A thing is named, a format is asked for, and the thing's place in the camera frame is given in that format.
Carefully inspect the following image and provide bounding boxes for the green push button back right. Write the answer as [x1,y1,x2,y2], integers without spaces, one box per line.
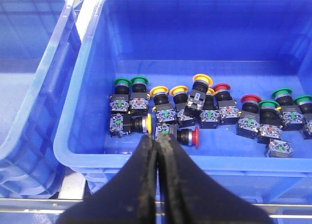
[272,87,305,131]

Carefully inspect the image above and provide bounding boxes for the yellow push button hidden behind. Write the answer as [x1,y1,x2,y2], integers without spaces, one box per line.
[199,88,220,129]

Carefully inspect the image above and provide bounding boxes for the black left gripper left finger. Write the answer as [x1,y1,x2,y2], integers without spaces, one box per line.
[57,135,157,224]

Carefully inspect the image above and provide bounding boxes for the red push button lying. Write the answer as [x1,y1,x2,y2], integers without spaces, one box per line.
[155,123,199,148]

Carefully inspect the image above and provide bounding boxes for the red push button upright right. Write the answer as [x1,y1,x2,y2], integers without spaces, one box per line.
[236,94,262,139]

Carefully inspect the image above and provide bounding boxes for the yellow push button top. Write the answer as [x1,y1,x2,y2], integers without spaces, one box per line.
[184,74,213,118]

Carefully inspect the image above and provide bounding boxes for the yellow push button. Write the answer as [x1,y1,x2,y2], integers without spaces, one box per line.
[169,85,195,128]
[184,74,213,118]
[109,113,153,138]
[150,85,176,124]

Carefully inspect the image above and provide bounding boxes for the blue crate front left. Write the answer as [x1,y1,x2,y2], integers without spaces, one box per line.
[54,0,312,193]

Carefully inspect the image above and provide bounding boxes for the green push button far right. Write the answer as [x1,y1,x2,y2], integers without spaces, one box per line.
[293,95,312,140]

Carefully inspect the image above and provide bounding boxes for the red push button upright centre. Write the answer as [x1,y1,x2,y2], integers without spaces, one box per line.
[213,83,240,125]

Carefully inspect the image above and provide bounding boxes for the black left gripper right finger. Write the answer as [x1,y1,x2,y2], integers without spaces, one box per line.
[157,134,273,224]

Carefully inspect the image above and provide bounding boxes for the yellow push button lying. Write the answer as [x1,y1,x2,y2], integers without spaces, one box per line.
[109,113,153,138]

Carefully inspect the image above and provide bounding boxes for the yellow push button upright left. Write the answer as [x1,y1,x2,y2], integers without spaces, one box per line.
[150,85,176,124]

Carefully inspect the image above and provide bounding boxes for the blue crate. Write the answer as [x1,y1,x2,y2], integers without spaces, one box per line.
[0,0,81,199]
[54,0,312,193]

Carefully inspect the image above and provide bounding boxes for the green push button far left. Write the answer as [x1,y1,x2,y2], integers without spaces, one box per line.
[110,77,131,113]

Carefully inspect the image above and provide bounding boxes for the steel rack front rail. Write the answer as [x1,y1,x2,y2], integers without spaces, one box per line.
[0,198,312,220]

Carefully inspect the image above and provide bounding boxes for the yellow push button upright middle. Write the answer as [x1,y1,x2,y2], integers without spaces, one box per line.
[169,85,195,128]

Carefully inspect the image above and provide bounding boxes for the green push button front right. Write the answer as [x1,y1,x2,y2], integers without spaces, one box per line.
[257,100,282,144]

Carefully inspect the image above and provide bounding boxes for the loose contact block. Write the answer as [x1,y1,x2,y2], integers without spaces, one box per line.
[265,139,293,158]

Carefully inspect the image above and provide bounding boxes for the green push button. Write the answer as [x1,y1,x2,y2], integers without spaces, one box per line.
[293,95,312,140]
[272,87,305,131]
[257,100,282,144]
[110,77,131,113]
[130,76,150,116]

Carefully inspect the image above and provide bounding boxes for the blue crate back left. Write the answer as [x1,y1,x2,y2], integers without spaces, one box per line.
[0,0,81,199]

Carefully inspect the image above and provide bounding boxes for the red push button upright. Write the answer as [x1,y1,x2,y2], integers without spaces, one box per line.
[236,94,262,139]
[213,83,240,125]

